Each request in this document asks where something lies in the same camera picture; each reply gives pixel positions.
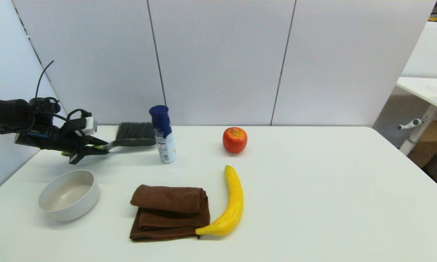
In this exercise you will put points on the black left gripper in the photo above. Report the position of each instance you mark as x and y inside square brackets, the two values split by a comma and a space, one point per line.
[51, 141]

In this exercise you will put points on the white round bowl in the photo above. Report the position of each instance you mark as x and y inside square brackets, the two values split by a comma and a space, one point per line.
[70, 209]

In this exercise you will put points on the blue and white spray can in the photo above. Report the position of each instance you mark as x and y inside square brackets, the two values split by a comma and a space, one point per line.
[164, 138]

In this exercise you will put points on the folded brown towel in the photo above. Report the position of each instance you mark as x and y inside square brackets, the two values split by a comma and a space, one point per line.
[167, 213]

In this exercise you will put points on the red apple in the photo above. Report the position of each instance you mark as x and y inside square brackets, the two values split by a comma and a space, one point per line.
[234, 141]

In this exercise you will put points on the yellow banana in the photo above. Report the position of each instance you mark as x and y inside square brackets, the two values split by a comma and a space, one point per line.
[233, 203]

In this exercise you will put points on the white desk leg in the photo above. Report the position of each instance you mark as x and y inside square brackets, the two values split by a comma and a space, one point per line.
[418, 133]

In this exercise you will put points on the white background desk top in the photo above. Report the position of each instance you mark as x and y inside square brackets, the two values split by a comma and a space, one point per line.
[418, 87]

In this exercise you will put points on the brown cardboard box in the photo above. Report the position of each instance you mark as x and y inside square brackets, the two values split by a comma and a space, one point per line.
[435, 134]

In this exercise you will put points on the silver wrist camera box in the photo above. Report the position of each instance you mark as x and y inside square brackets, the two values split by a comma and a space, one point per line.
[89, 125]

